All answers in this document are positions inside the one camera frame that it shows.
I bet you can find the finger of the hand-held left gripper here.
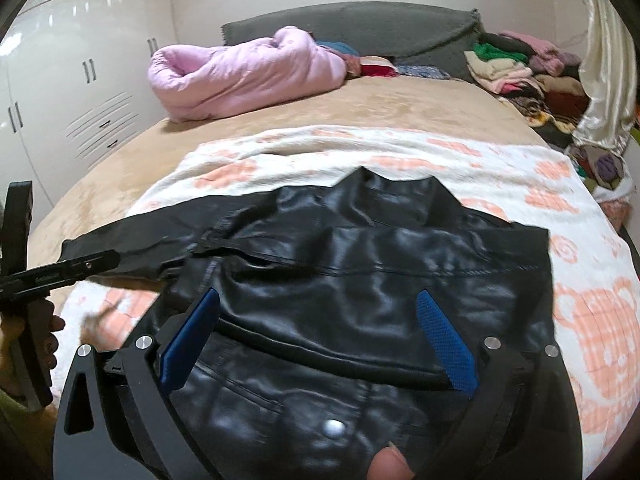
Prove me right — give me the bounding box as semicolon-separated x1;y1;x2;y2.
30;249;121;293

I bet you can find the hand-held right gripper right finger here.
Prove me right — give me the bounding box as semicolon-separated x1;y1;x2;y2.
415;290;585;480

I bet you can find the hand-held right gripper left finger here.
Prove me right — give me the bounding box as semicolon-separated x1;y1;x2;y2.
52;287;223;480

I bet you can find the black leather jacket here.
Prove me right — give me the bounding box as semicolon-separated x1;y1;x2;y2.
60;166;583;480

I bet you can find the person's left forearm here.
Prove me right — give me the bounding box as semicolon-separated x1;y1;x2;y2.
0;360;33;451

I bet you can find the bag of clothes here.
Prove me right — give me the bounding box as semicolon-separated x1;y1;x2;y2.
575;145;636;201

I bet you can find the pile of folded clothes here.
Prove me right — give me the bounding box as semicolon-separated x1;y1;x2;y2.
462;30;593;148

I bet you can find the person's left hand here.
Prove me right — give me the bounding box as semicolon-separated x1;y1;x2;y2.
27;300;66;376

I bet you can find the person's right hand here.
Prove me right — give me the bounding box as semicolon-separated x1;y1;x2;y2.
369;446;417;480

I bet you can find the white and orange patterned blanket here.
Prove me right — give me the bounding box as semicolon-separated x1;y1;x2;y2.
50;125;640;480

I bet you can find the white glossy wardrobe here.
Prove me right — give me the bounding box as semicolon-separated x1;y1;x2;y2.
0;0;181;221

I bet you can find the pink quilt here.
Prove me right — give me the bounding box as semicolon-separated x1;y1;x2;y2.
146;25;348;123

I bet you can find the bed with tan sheet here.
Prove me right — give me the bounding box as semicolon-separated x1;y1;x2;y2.
27;72;551;261

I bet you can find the blue patterned cloth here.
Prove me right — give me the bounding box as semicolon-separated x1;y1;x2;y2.
395;62;451;81

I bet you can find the red cloth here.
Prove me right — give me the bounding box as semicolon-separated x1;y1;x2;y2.
357;55;401;78

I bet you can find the teal cloth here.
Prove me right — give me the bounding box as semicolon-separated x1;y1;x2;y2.
315;40;361;58

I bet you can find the grey padded headboard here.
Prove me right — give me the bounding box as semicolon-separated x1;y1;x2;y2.
220;1;488;83

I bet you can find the cream satin curtain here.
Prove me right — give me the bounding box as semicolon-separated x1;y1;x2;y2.
572;0;638;153

